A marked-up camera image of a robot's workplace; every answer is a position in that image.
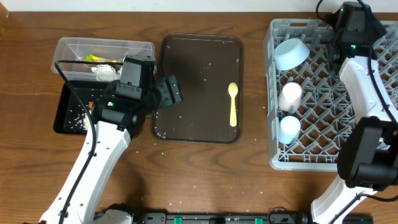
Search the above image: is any pink cup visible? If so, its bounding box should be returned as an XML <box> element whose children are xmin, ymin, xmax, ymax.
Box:
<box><xmin>278</xmin><ymin>82</ymin><xmax>302</xmax><ymax>111</ymax></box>

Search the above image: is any light blue cup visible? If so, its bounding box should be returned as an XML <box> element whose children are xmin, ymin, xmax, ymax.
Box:
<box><xmin>279</xmin><ymin>116</ymin><xmax>301</xmax><ymax>144</ymax></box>

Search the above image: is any white napkin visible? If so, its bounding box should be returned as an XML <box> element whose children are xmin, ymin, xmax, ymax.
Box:
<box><xmin>91</xmin><ymin>65</ymin><xmax>123</xmax><ymax>82</ymax></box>

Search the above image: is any light blue bowl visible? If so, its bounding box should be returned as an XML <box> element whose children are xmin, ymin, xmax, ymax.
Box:
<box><xmin>274</xmin><ymin>39</ymin><xmax>310</xmax><ymax>71</ymax></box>

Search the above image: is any white rice pile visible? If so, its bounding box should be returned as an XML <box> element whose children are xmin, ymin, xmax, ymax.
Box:
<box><xmin>63</xmin><ymin>88</ymin><xmax>94</xmax><ymax>131</ymax></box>

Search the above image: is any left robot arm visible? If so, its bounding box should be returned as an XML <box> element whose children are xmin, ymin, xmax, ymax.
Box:
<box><xmin>39</xmin><ymin>55</ymin><xmax>182</xmax><ymax>223</ymax></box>

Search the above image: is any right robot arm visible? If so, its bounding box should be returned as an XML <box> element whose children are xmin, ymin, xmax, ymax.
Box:
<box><xmin>311</xmin><ymin>0</ymin><xmax>397</xmax><ymax>223</ymax></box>

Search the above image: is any grey dishwasher rack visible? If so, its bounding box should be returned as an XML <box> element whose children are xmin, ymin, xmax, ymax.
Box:
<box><xmin>263</xmin><ymin>18</ymin><xmax>398</xmax><ymax>172</ymax></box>

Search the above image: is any yellow plastic spoon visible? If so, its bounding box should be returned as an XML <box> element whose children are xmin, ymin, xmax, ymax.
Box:
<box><xmin>228</xmin><ymin>82</ymin><xmax>239</xmax><ymax>127</ymax></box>

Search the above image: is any dark brown serving tray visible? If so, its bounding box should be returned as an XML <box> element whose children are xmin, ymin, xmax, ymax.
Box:
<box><xmin>152</xmin><ymin>34</ymin><xmax>244</xmax><ymax>144</ymax></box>

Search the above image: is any clear plastic bin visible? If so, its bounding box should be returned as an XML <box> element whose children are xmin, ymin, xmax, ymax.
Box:
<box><xmin>53</xmin><ymin>37</ymin><xmax>155</xmax><ymax>82</ymax></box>

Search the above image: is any black rectangular bin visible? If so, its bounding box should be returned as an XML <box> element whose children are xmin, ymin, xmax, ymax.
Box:
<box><xmin>53</xmin><ymin>80</ymin><xmax>108</xmax><ymax>135</ymax></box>

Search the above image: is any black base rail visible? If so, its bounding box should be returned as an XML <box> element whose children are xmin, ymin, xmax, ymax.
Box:
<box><xmin>93</xmin><ymin>203</ymin><xmax>374</xmax><ymax>224</ymax></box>

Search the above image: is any left black cable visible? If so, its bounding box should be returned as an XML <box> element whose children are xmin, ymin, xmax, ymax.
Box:
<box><xmin>54</xmin><ymin>59</ymin><xmax>125</xmax><ymax>224</ymax></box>

